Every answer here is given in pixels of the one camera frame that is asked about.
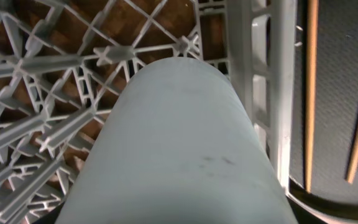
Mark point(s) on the grey plastic dishwasher rack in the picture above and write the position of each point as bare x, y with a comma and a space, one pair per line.
64, 63

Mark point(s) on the blue plastic cup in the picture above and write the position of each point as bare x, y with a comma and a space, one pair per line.
178, 147

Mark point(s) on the round black tray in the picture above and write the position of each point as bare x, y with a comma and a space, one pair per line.
336, 112

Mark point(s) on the left wooden chopstick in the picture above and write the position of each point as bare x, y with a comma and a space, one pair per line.
311, 58

